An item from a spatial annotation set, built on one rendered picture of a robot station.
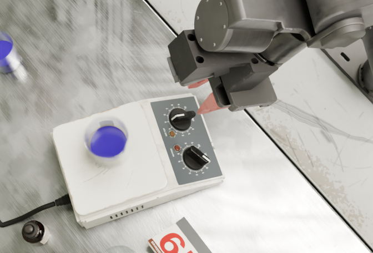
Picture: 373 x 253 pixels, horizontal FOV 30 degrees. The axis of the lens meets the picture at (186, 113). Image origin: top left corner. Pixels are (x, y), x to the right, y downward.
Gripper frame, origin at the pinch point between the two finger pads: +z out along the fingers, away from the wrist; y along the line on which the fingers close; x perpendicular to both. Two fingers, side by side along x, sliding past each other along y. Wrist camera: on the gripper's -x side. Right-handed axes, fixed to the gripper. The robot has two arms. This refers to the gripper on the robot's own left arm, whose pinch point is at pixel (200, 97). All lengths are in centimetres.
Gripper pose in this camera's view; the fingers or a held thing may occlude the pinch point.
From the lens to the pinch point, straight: 86.0
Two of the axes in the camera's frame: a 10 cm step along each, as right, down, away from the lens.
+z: -5.0, 4.0, 7.7
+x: 8.0, -1.2, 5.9
